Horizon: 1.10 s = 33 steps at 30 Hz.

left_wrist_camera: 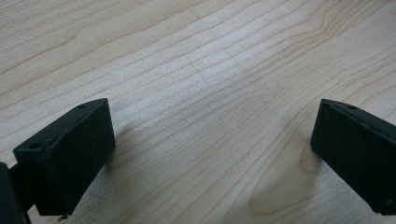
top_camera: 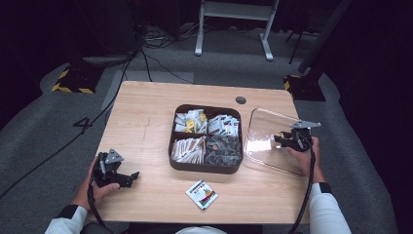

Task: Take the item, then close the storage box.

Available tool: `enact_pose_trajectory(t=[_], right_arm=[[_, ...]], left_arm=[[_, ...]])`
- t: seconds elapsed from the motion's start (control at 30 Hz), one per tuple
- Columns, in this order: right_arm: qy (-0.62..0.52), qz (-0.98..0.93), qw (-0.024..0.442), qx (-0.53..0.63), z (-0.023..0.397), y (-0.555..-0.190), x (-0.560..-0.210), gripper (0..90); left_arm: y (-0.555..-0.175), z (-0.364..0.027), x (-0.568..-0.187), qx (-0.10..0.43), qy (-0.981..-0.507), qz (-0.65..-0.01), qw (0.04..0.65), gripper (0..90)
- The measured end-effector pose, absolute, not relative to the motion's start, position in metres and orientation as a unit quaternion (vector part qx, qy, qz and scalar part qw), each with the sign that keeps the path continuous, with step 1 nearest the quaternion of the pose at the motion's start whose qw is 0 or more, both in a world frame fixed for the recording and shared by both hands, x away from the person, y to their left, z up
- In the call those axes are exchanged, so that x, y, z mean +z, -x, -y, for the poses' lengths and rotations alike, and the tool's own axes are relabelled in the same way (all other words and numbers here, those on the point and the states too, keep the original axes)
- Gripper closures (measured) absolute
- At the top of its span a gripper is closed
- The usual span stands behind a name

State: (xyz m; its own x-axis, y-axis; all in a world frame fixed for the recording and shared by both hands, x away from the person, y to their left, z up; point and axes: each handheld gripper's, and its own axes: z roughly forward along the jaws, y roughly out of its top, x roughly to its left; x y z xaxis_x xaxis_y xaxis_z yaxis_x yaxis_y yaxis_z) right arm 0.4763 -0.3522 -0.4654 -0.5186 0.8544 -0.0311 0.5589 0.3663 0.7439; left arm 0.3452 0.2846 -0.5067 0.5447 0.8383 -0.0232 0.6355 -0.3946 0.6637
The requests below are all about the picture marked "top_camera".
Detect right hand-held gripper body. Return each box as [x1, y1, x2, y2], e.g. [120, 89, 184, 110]
[289, 120, 322, 153]

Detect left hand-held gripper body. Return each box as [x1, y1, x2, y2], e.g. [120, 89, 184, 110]
[92, 148, 126, 188]

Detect clear box lid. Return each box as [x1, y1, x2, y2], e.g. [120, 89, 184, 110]
[244, 107, 307, 176]

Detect white packet red green print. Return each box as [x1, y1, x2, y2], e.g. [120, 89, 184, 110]
[185, 178, 219, 212]

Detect brown compartment box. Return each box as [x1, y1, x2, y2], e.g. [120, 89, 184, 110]
[168, 103, 244, 176]

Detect person's right hand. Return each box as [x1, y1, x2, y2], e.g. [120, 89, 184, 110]
[285, 136, 327, 185]

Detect person's left hand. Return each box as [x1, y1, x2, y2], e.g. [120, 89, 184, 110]
[70, 157, 121, 212]

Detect black yellow striped base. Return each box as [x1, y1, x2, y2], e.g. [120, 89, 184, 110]
[282, 74, 327, 102]
[51, 64, 105, 95]

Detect pile of brown white sticks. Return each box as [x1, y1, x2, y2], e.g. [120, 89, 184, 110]
[170, 136, 207, 165]

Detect pile of dark grey packets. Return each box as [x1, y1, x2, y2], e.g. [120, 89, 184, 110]
[205, 135, 243, 168]

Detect pile of white red packets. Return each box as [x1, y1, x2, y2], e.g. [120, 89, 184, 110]
[207, 113, 241, 137]

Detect pile of white yellow packets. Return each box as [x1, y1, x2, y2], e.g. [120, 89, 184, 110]
[173, 108, 208, 135]

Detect person's white shirt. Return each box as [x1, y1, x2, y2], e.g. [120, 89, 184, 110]
[174, 225, 229, 234]

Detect dark tripod legs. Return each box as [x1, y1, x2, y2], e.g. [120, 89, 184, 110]
[284, 28, 314, 65]

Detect grey flat stand foot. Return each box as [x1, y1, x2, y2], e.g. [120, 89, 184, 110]
[82, 54, 131, 66]

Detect white metal stand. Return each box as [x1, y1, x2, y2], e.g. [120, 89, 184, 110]
[194, 0, 281, 62]

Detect left hand-held gripper cable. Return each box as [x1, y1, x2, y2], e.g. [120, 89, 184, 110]
[86, 179, 113, 234]

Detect hand-held gripper cable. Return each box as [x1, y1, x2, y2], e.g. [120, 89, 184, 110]
[287, 146, 317, 234]
[86, 179, 113, 234]

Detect long black floor cable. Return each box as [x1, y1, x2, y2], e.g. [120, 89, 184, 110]
[0, 48, 139, 200]

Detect right hand-held gripper cable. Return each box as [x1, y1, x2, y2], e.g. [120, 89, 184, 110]
[287, 146, 317, 234]

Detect dark slanted post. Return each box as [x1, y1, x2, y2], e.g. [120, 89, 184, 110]
[297, 0, 354, 74]

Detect thin black floor cable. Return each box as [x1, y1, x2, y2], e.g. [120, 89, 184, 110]
[140, 48, 196, 85]

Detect bundle of floor cables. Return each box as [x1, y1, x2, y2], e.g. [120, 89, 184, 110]
[141, 21, 204, 51]

